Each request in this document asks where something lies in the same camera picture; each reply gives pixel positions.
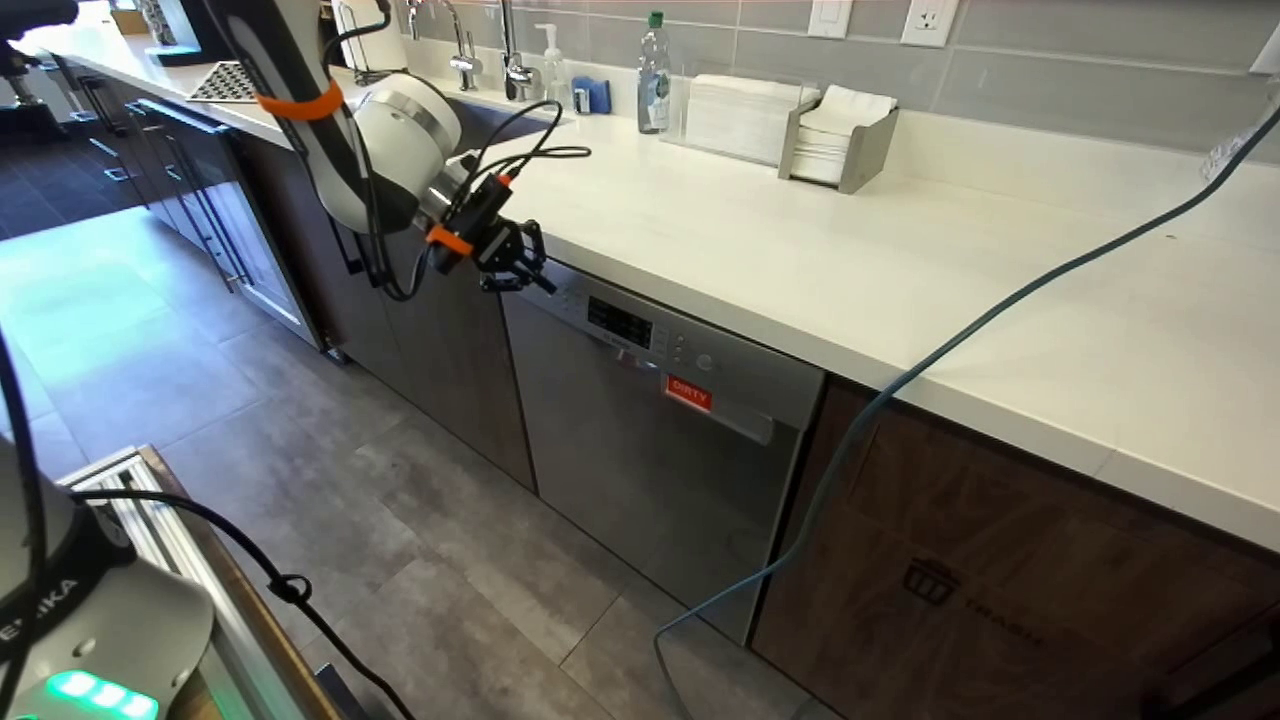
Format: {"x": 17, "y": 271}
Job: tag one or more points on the stainless steel dishwasher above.
{"x": 643, "y": 452}

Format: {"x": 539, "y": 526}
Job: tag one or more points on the white robot base green light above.
{"x": 121, "y": 641}

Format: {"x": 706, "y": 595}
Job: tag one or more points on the clear plastic water bottle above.
{"x": 655, "y": 84}

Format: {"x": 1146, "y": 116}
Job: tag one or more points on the blue sponge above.
{"x": 595, "y": 96}

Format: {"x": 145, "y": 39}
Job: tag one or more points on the chrome faucet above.
{"x": 461, "y": 64}
{"x": 512, "y": 72}

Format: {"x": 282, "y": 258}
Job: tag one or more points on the ribbed steel drainboard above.
{"x": 225, "y": 81}

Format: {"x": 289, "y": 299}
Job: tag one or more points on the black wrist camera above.
{"x": 481, "y": 200}

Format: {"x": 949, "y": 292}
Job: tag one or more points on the grey napkin holder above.
{"x": 864, "y": 162}

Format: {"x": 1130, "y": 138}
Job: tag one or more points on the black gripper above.
{"x": 496, "y": 244}

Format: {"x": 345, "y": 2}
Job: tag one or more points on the wood and metal cart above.
{"x": 213, "y": 584}

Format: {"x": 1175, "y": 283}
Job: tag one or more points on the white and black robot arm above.
{"x": 402, "y": 125}

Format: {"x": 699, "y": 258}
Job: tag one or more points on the white paper towel stack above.
{"x": 746, "y": 123}

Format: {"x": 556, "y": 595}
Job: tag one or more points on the steel sink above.
{"x": 512, "y": 123}

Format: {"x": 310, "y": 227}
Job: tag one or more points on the dark wood cabinet door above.
{"x": 1012, "y": 562}
{"x": 441, "y": 360}

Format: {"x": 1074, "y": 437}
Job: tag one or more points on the white napkin stack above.
{"x": 833, "y": 123}

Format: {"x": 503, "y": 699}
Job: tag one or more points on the red sticker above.
{"x": 690, "y": 392}

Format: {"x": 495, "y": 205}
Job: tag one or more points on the white wall switch plate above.
{"x": 830, "y": 17}

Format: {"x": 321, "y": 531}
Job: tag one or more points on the white soap dispenser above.
{"x": 552, "y": 72}

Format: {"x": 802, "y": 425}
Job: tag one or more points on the white wall outlet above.
{"x": 930, "y": 20}

